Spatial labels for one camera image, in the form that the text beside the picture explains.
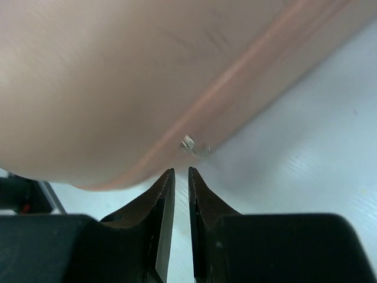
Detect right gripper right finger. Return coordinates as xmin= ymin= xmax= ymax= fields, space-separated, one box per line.
xmin=188 ymin=167 xmax=376 ymax=282

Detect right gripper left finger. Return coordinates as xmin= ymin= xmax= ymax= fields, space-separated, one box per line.
xmin=1 ymin=169 xmax=175 ymax=282

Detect pink hard-shell suitcase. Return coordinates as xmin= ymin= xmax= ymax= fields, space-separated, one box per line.
xmin=1 ymin=1 xmax=376 ymax=190

